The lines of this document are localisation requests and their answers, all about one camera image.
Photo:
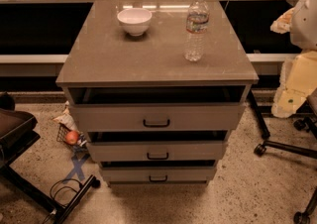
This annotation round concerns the grey bottom drawer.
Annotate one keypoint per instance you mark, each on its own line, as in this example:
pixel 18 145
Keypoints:
pixel 129 175

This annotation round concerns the grey drawer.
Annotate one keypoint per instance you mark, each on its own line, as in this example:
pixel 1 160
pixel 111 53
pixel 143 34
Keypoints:
pixel 129 175
pixel 156 151
pixel 181 117

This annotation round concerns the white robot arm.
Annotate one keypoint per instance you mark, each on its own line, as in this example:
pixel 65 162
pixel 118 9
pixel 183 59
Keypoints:
pixel 298 77

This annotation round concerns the grey drawer cabinet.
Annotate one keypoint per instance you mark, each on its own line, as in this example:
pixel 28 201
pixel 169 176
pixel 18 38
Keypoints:
pixel 107 66

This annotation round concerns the grey middle drawer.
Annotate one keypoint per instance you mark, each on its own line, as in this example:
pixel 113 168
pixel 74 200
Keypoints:
pixel 156 151

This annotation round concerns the grey top drawer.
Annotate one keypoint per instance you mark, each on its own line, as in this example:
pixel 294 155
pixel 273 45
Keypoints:
pixel 181 117

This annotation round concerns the white ceramic bowl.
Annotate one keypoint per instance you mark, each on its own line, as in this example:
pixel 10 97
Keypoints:
pixel 135 21

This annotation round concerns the clear plastic water bottle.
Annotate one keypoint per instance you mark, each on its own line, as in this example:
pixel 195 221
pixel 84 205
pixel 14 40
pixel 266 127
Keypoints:
pixel 196 27

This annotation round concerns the snack bag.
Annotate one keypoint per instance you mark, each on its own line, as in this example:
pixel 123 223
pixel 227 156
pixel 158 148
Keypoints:
pixel 66 119

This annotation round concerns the red apple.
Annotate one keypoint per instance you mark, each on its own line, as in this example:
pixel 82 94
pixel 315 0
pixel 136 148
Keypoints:
pixel 72 137

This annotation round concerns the black wire basket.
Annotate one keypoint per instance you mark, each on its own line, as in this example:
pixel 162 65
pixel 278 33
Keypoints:
pixel 79 147

